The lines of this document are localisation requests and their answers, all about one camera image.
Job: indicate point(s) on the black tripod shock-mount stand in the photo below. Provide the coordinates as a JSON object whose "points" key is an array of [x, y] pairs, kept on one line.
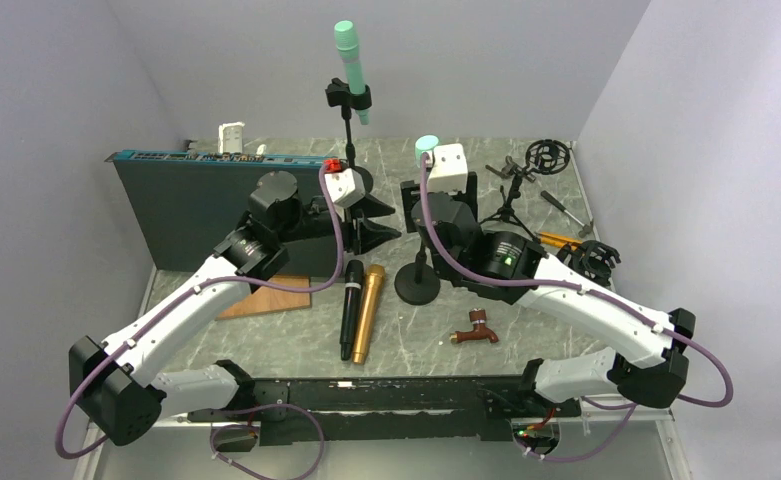
{"points": [[545, 157]]}

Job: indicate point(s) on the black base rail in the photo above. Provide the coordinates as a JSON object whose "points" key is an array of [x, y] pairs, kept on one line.
{"points": [[386, 408]]}

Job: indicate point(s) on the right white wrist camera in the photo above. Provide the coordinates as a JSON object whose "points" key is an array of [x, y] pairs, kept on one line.
{"points": [[448, 169]]}

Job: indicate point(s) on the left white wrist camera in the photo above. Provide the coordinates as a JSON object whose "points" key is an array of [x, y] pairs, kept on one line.
{"points": [[343, 183]]}

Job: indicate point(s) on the white plastic bracket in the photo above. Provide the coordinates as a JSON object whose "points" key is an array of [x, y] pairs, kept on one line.
{"points": [[230, 138]]}

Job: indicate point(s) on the wooden board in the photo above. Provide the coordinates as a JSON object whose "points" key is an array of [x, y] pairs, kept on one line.
{"points": [[264, 301]]}

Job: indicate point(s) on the round-base mic stand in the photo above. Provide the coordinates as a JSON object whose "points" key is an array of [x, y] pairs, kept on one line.
{"points": [[416, 283], [338, 94]]}

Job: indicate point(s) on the orange utility knife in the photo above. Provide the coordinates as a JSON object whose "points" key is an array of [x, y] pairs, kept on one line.
{"points": [[559, 241]]}

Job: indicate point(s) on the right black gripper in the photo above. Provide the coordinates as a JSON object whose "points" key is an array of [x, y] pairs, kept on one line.
{"points": [[411, 189]]}

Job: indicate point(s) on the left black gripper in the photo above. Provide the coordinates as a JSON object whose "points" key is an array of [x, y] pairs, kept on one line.
{"points": [[368, 234]]}

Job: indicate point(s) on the right shock-mount round stand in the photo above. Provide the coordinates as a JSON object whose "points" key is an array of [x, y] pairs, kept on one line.
{"points": [[591, 259]]}

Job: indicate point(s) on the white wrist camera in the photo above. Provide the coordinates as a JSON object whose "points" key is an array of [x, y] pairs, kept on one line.
{"points": [[448, 169], [343, 183]]}

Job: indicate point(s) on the brown faucet tap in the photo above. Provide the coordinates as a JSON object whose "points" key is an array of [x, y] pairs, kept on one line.
{"points": [[479, 330]]}

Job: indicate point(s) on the mint green microphone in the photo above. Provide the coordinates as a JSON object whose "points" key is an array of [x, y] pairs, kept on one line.
{"points": [[348, 46], [423, 145]]}

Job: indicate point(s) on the gold microphone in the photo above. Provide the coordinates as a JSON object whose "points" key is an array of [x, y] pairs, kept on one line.
{"points": [[372, 289]]}

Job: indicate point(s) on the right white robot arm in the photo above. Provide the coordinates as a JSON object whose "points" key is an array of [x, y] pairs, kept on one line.
{"points": [[639, 362]]}

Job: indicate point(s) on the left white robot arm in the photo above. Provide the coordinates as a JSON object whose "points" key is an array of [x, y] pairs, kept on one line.
{"points": [[120, 382]]}

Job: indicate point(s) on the black handled hammer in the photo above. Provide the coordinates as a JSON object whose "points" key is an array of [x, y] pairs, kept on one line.
{"points": [[586, 228]]}

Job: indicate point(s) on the blue network switch box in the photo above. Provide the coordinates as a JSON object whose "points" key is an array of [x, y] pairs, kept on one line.
{"points": [[185, 203]]}

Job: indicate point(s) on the grey metal clamp tool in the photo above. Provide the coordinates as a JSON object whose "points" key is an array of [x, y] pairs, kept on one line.
{"points": [[504, 172]]}

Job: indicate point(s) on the black microphone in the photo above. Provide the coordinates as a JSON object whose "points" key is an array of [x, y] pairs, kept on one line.
{"points": [[354, 278]]}

